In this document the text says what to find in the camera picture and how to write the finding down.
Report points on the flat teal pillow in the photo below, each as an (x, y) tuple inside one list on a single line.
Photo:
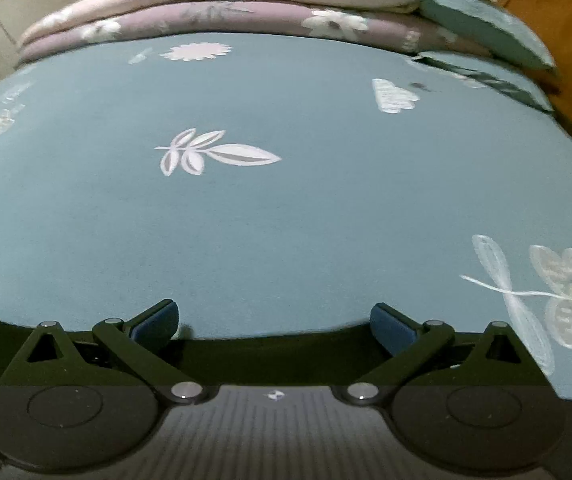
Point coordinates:
[(496, 80)]

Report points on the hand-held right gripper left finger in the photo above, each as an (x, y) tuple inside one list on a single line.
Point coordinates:
[(153, 327)]

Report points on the plump teal pillow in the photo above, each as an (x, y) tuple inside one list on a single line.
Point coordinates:
[(486, 27)]

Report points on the purple floral quilt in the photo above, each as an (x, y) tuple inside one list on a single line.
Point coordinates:
[(241, 17)]

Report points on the wooden bed frame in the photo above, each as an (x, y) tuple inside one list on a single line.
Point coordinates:
[(566, 20)]

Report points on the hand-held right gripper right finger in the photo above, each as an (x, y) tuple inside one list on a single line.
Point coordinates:
[(391, 330)]

